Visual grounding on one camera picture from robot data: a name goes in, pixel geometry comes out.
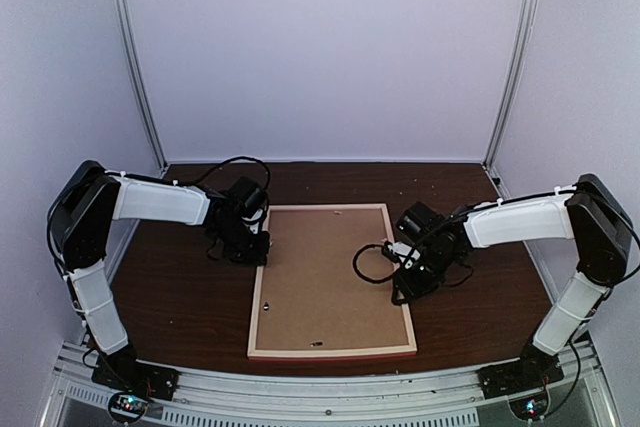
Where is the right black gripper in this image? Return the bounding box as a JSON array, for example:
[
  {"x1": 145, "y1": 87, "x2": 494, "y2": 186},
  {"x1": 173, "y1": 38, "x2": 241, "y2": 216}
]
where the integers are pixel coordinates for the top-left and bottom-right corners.
[{"x1": 393, "y1": 246, "x2": 458, "y2": 307}]

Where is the right round controller board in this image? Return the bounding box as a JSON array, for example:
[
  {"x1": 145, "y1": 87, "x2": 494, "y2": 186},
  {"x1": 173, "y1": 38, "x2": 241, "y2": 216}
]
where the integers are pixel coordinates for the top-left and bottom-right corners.
[{"x1": 509, "y1": 392, "x2": 550, "y2": 422}]

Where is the left round controller board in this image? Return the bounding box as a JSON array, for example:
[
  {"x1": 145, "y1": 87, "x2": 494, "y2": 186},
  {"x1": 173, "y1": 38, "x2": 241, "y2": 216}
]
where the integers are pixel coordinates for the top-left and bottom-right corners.
[{"x1": 107, "y1": 391, "x2": 151, "y2": 424}]

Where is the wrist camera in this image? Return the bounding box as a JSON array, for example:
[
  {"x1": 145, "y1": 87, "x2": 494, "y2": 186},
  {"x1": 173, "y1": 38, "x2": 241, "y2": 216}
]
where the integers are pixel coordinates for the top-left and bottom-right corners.
[
  {"x1": 228, "y1": 176, "x2": 267, "y2": 217},
  {"x1": 396, "y1": 201, "x2": 444, "y2": 242}
]

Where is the left aluminium corner post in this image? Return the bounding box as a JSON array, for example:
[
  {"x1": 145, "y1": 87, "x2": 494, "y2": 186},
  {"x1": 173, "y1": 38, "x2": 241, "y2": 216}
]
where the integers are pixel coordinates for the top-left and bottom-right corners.
[{"x1": 114, "y1": 0, "x2": 169, "y2": 172}]

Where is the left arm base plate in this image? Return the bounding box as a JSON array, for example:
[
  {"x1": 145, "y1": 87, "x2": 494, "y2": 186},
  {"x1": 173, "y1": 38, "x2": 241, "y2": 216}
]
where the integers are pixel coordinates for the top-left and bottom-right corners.
[{"x1": 91, "y1": 354, "x2": 179, "y2": 401}]

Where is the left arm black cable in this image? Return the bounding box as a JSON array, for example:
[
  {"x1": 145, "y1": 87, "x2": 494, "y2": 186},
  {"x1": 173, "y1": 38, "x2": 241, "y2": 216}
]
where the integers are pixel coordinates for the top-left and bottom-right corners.
[{"x1": 192, "y1": 156, "x2": 272, "y2": 198}]

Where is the brown cardboard backing board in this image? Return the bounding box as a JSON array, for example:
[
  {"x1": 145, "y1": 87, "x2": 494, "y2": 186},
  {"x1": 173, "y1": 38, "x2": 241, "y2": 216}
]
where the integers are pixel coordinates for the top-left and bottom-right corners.
[{"x1": 254, "y1": 208, "x2": 412, "y2": 349}]

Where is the round controller board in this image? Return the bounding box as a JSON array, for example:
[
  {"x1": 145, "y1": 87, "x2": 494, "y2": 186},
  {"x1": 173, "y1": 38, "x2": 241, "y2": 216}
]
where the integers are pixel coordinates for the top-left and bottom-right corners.
[
  {"x1": 107, "y1": 391, "x2": 151, "y2": 424},
  {"x1": 509, "y1": 392, "x2": 550, "y2": 422}
]

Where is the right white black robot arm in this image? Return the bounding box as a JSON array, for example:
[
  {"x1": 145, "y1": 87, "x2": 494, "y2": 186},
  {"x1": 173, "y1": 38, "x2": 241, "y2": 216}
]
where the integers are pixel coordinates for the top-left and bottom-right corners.
[{"x1": 382, "y1": 173, "x2": 639, "y2": 389}]

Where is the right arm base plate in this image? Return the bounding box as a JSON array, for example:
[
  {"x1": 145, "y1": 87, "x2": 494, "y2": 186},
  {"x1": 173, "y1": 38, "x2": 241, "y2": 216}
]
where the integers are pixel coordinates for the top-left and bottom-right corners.
[{"x1": 477, "y1": 358, "x2": 564, "y2": 399}]

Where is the light wooden picture frame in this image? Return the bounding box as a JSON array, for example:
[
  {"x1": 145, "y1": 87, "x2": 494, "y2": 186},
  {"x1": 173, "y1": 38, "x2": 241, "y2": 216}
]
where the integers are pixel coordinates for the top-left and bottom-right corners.
[{"x1": 247, "y1": 203, "x2": 419, "y2": 360}]

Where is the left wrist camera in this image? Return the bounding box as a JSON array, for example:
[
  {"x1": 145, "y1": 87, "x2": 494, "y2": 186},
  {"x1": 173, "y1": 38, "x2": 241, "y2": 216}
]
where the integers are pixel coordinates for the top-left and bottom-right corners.
[{"x1": 228, "y1": 176, "x2": 267, "y2": 217}]

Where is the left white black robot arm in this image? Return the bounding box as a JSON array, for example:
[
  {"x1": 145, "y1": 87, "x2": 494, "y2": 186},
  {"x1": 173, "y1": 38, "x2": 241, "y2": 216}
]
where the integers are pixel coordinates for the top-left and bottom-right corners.
[{"x1": 46, "y1": 160, "x2": 270, "y2": 391}]

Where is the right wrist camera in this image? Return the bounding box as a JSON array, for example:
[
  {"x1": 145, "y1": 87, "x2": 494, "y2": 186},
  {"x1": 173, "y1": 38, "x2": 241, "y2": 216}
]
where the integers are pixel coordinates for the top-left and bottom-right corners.
[{"x1": 396, "y1": 201, "x2": 444, "y2": 242}]

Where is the right aluminium corner post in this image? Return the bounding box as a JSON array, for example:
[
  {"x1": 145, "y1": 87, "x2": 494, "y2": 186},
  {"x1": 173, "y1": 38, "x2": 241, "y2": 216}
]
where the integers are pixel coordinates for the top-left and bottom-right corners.
[{"x1": 483, "y1": 0, "x2": 539, "y2": 171}]

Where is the aluminium corner post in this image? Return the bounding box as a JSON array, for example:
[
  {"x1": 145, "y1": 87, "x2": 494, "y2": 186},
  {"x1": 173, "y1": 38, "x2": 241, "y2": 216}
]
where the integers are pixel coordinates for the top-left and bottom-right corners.
[
  {"x1": 114, "y1": 0, "x2": 169, "y2": 172},
  {"x1": 483, "y1": 0, "x2": 539, "y2": 171}
]

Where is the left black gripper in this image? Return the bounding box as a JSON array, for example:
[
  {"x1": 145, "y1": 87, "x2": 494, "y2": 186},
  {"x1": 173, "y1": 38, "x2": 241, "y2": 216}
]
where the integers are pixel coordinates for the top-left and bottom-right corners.
[{"x1": 214, "y1": 220, "x2": 271, "y2": 265}]

